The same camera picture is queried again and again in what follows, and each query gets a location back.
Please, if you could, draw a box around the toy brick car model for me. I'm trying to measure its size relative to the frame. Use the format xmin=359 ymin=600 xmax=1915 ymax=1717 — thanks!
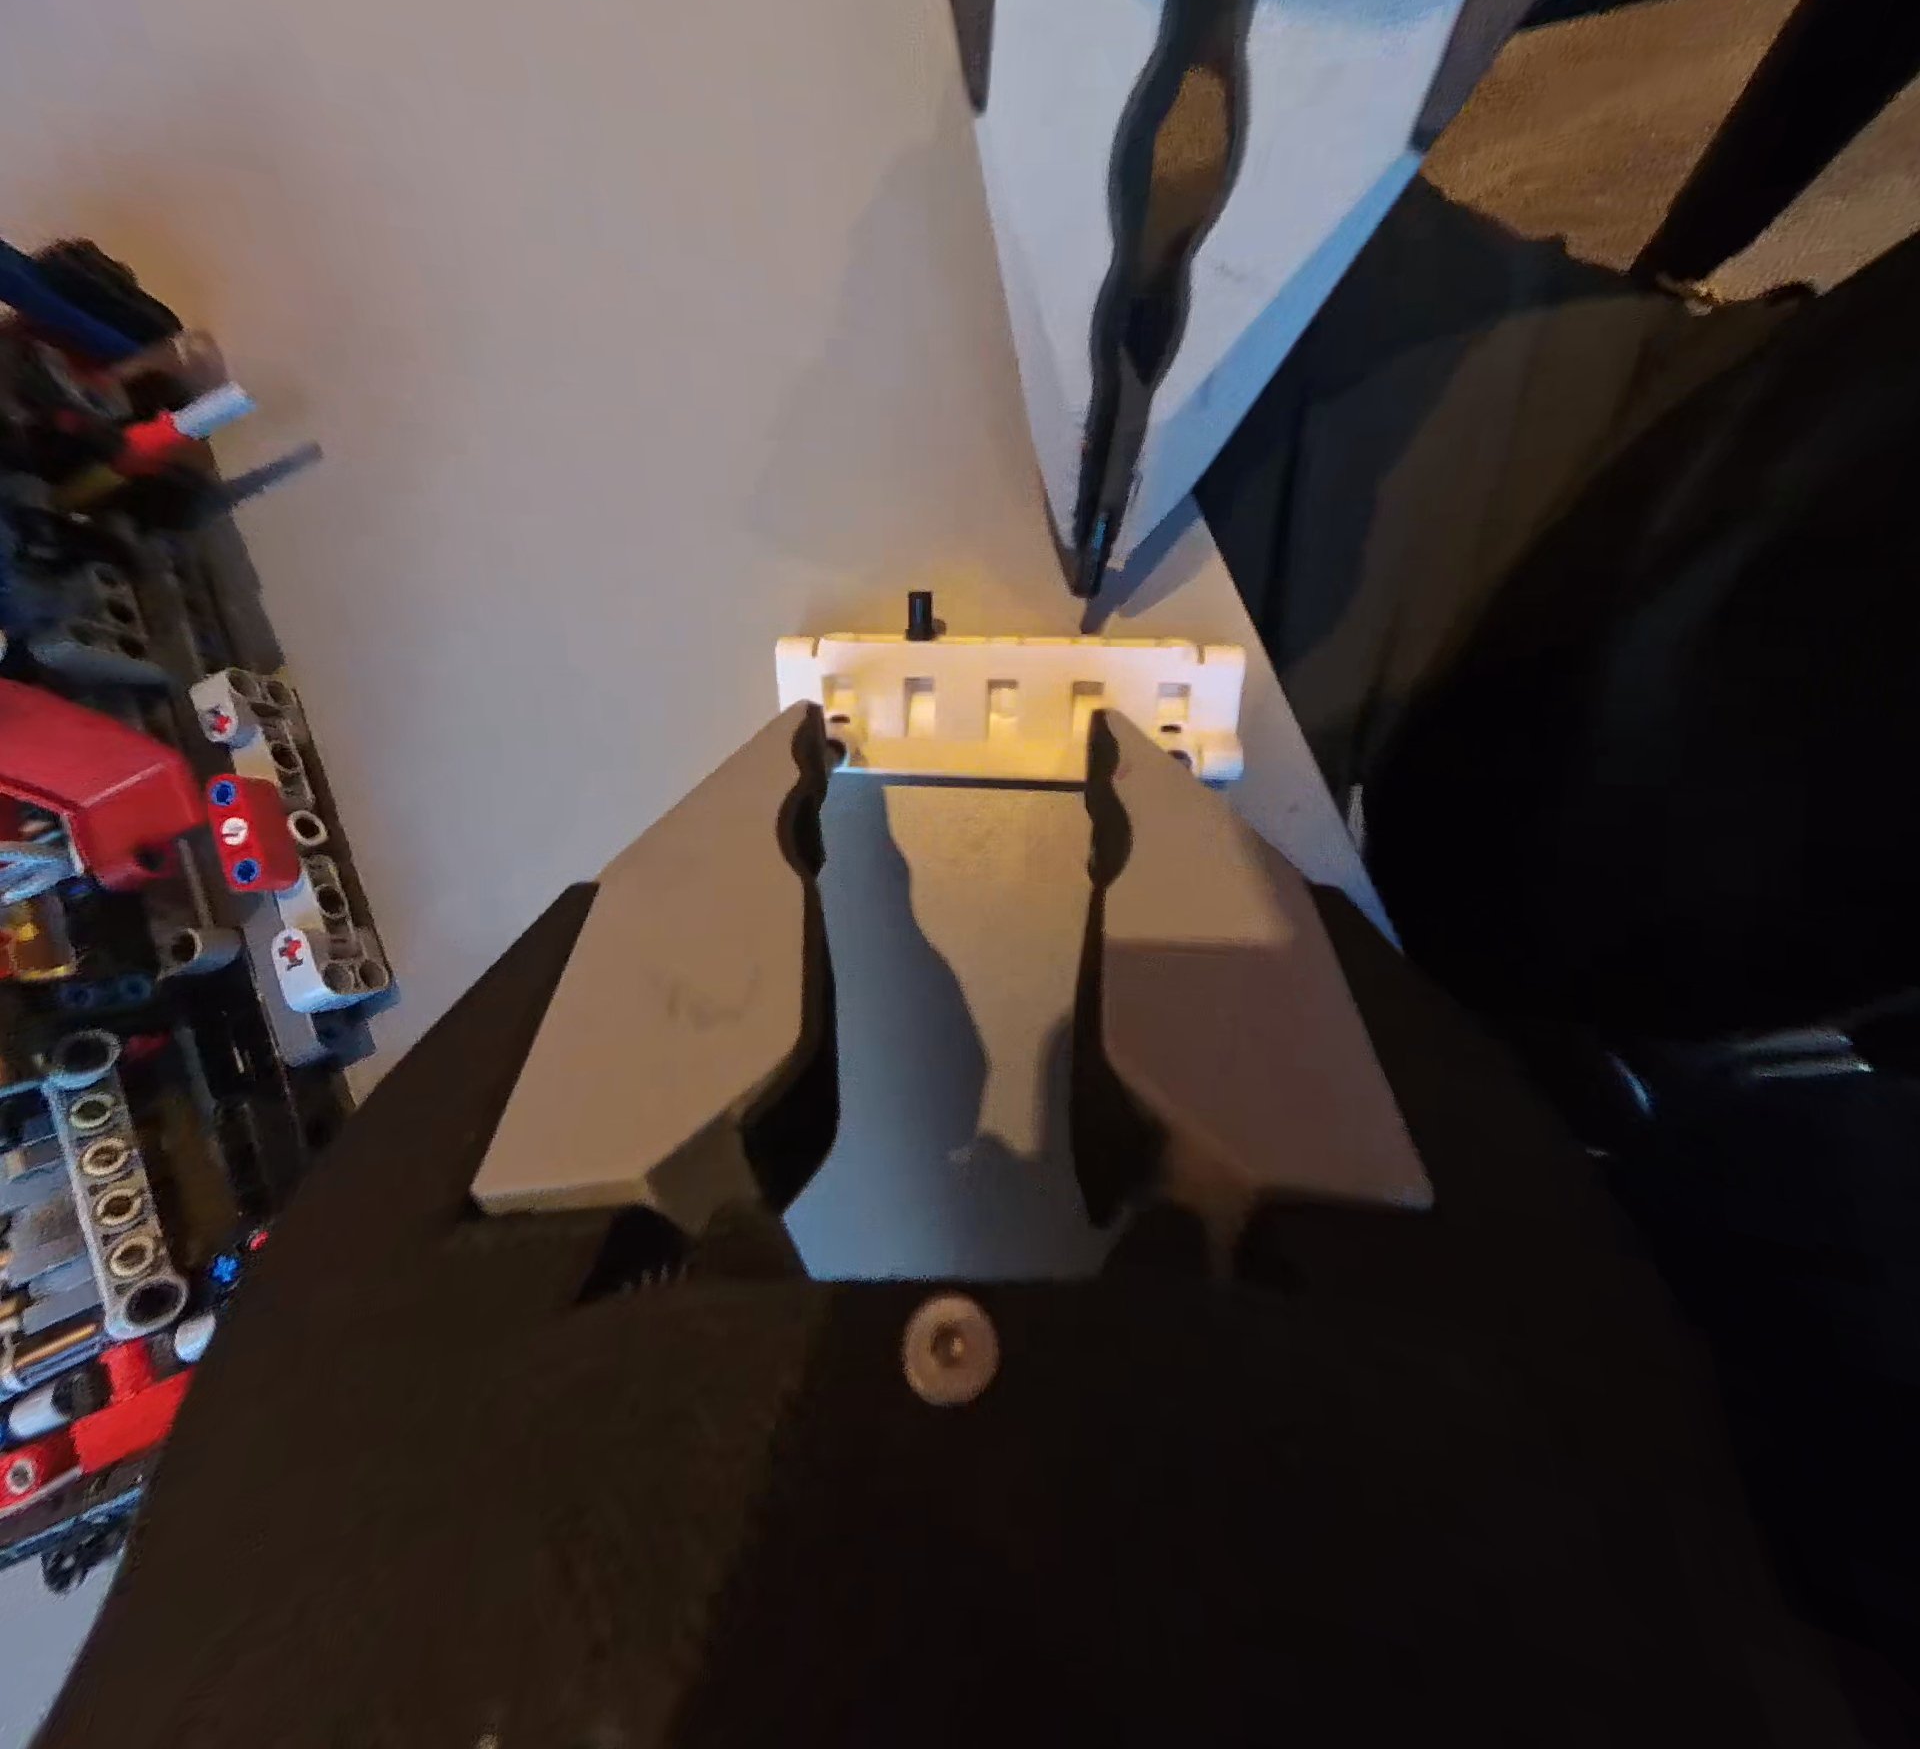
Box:
xmin=0 ymin=231 xmax=398 ymax=1593

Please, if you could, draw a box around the light grey desk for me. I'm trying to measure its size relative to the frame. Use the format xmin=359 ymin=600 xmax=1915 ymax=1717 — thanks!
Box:
xmin=0 ymin=0 xmax=1404 ymax=1749

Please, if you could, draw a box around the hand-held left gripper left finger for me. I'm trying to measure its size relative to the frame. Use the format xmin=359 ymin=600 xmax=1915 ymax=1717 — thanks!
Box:
xmin=471 ymin=702 xmax=842 ymax=1228

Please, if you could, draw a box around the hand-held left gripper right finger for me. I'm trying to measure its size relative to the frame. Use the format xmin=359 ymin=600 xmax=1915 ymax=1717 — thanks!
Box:
xmin=1070 ymin=711 xmax=1436 ymax=1229

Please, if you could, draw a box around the white toy brick panel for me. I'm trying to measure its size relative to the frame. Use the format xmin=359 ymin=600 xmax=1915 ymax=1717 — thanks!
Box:
xmin=776 ymin=632 xmax=1251 ymax=788

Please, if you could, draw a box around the person's torso in dark clothing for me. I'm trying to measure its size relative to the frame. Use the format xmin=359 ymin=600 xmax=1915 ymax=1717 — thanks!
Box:
xmin=1192 ymin=173 xmax=1920 ymax=1749

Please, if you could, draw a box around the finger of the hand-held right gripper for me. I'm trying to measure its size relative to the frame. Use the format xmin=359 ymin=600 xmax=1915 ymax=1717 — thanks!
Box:
xmin=972 ymin=0 xmax=1205 ymax=600
xmin=1091 ymin=0 xmax=1535 ymax=593

